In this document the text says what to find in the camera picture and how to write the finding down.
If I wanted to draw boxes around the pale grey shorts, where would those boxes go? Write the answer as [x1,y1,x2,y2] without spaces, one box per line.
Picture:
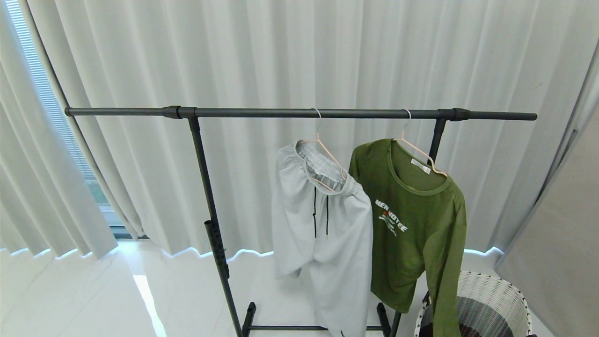
[271,140,373,337]

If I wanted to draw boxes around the green garment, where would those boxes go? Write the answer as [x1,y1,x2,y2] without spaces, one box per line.
[349,138,468,337]

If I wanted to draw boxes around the window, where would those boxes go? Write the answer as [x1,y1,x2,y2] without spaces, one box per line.
[5,0,148,239]

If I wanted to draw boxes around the black clothes rack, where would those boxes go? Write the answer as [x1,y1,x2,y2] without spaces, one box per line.
[65,106,538,337]

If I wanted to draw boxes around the pink clothes hanger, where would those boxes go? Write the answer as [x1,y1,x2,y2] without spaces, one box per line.
[392,110,449,178]
[299,109,349,193]

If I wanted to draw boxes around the white laundry basket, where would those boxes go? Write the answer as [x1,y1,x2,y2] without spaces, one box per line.
[414,271,534,337]

